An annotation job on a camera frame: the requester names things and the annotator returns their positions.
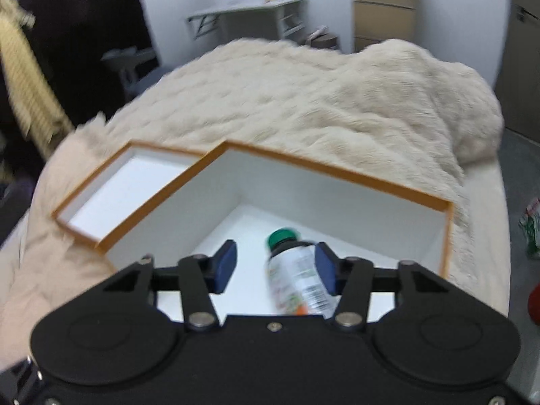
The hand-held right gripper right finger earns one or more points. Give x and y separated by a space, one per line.
325 270

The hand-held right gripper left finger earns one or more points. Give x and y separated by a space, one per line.
225 263

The dark green-capped vitamin bottle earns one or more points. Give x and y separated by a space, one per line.
295 274

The large orange cardboard box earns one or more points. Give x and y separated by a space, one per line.
295 185

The orange box lid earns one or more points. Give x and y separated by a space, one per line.
126 190

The cream fluffy blanket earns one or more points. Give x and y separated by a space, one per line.
316 101

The clear plastic bag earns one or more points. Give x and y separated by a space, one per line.
532 228

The red plastic bag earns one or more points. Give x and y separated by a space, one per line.
535 303

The grey chair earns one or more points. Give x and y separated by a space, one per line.
133 65

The round wooden stool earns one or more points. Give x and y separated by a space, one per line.
325 41

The white folding table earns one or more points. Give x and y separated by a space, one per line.
249 10

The stack of brown cardboard boxes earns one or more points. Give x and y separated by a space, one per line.
382 4

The grey door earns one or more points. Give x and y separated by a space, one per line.
523 71

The yellow knitted towel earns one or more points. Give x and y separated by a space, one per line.
25 67

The dark hanging clothes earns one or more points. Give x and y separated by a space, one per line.
84 8

